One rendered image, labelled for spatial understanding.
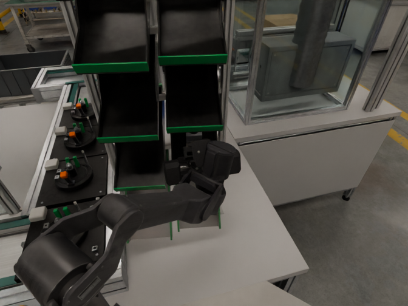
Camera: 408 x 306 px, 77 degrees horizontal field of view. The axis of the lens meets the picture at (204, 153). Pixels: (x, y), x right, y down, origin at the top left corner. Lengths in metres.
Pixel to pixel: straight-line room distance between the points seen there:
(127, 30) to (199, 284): 0.74
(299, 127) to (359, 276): 1.08
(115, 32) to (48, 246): 0.42
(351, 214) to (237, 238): 1.55
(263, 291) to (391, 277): 1.41
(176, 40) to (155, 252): 0.69
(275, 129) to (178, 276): 0.96
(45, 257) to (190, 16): 0.52
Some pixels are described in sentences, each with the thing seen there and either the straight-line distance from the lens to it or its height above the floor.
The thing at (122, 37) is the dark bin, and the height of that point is 1.55.
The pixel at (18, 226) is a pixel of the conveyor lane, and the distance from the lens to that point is 1.11.
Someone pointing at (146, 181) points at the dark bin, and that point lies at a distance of 0.71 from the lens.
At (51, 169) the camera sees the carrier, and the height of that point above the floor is 0.97.
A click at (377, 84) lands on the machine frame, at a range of 1.84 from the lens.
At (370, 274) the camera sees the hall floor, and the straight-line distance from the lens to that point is 2.16.
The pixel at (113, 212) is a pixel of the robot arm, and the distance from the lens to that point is 0.33.
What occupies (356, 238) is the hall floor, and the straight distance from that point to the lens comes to 2.28.
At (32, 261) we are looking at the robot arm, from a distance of 0.33.
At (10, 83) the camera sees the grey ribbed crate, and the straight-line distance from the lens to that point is 2.81.
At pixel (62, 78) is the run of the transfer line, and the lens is 2.17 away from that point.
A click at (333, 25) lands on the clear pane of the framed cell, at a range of 1.53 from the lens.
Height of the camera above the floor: 1.70
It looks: 40 degrees down
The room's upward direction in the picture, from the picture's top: straight up
